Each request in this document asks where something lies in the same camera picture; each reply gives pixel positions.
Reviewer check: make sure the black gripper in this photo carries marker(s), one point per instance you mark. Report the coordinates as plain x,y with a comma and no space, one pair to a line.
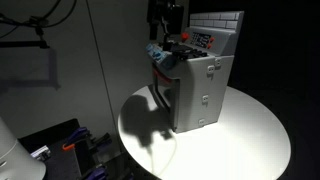
166,10

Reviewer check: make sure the small red round button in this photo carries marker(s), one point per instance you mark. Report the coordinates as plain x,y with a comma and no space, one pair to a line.
209,46
212,39

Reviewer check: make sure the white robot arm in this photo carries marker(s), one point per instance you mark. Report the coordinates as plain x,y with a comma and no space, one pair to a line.
16,156

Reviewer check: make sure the blue stove knob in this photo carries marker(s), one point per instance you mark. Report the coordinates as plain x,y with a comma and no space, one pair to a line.
161,56
150,49

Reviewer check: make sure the large red stove knob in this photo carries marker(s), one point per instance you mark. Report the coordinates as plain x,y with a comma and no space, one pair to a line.
185,36

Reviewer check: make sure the black burner grate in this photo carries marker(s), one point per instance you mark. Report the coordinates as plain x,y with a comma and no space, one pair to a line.
188,51

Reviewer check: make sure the black stove keypad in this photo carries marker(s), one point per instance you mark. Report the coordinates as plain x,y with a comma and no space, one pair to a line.
200,39

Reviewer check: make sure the oven door with window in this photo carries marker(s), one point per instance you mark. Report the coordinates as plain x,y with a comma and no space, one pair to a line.
173,103

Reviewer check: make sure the black spring clamp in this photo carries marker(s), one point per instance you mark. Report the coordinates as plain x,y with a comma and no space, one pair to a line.
101,140

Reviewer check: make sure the orange clamp tip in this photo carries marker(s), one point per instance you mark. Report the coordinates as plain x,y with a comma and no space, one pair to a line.
68,146

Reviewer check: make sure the white labelled small box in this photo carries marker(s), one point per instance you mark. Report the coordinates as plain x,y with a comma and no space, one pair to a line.
40,153

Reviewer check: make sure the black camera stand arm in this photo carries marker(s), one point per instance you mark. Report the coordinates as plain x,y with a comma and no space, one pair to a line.
23,43

